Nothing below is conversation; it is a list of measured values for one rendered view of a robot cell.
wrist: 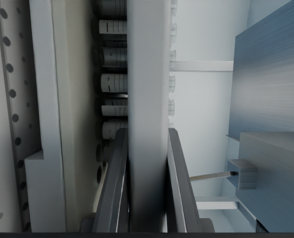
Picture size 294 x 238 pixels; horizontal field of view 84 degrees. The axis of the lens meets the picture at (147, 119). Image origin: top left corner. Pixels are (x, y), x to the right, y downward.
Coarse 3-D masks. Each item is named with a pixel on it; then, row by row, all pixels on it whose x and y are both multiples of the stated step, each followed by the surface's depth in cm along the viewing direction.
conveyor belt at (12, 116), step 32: (0, 0) 8; (0, 32) 8; (0, 64) 8; (32, 64) 10; (0, 96) 8; (32, 96) 10; (0, 128) 8; (32, 128) 10; (0, 160) 8; (0, 192) 8; (0, 224) 8
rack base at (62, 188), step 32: (32, 0) 7; (64, 0) 7; (32, 32) 8; (64, 32) 7; (64, 64) 7; (64, 96) 7; (96, 96) 12; (64, 128) 8; (32, 160) 8; (64, 160) 8; (32, 192) 8; (64, 192) 8; (96, 192) 12; (32, 224) 8; (64, 224) 8
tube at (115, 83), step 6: (96, 78) 11; (102, 78) 11; (108, 78) 11; (114, 78) 11; (120, 78) 11; (126, 78) 11; (174, 78) 11; (96, 84) 11; (102, 84) 11; (108, 84) 11; (114, 84) 11; (120, 84) 11; (126, 84) 11; (174, 84) 11; (96, 90) 11; (102, 90) 11; (108, 90) 11; (114, 90) 11; (120, 90) 11; (126, 90) 11
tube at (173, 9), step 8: (96, 0) 10; (104, 0) 10; (112, 0) 10; (120, 0) 10; (176, 0) 10; (96, 8) 11; (104, 8) 11; (112, 8) 11; (120, 8) 11; (176, 8) 11
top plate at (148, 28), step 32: (128, 0) 7; (160, 0) 7; (128, 32) 7; (160, 32) 7; (128, 64) 7; (160, 64) 7; (128, 96) 8; (160, 96) 8; (128, 128) 8; (160, 128) 8; (160, 160) 8; (160, 192) 8; (160, 224) 8
